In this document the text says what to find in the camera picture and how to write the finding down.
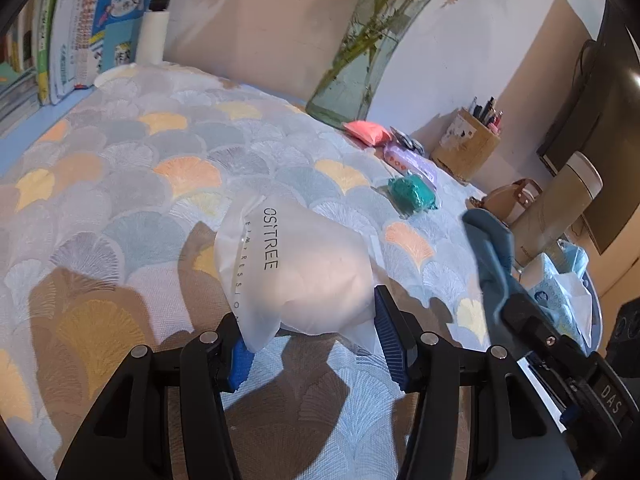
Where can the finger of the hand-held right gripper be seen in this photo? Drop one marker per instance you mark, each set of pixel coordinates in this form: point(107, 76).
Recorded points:
point(535, 325)

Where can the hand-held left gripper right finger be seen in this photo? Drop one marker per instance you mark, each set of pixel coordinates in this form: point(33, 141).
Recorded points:
point(390, 340)

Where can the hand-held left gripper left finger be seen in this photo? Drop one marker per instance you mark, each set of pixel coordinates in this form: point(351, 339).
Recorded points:
point(240, 365)

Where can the blue cloth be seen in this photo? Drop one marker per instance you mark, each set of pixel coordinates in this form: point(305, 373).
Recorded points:
point(495, 260)

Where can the white plastic package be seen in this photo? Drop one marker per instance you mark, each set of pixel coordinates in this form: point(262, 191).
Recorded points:
point(310, 270)

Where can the blue tissue pack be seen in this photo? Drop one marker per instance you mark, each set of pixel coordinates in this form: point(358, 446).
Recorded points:
point(555, 295)

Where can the beige thermos bottle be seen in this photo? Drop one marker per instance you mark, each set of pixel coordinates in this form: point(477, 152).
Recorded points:
point(555, 205)

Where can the brown leather bag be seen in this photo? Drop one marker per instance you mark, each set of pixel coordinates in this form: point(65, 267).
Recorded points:
point(505, 200)

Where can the teal cloth bundle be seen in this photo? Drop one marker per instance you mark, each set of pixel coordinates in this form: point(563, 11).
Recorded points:
point(412, 192)

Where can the purple packet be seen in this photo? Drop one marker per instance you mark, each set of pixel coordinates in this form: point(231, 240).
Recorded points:
point(410, 160)

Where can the cardboard pen holder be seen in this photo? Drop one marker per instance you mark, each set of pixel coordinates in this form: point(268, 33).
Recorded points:
point(465, 150)

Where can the black and white small item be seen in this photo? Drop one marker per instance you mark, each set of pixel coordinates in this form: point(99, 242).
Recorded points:
point(407, 140)

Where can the black monitor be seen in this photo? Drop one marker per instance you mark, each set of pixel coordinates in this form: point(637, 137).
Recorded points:
point(615, 135)

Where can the pink packet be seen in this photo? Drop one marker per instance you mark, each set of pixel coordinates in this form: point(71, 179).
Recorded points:
point(367, 132)

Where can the bunch of pens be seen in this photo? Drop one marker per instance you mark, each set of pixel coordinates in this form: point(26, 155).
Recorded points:
point(485, 112)

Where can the glass vase with flowers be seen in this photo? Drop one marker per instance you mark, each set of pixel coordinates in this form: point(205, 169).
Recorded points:
point(350, 85)

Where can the white cylinder bottle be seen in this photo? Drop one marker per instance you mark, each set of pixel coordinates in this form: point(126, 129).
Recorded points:
point(152, 35)

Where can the row of books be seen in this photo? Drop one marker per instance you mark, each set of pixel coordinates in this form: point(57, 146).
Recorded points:
point(75, 35)

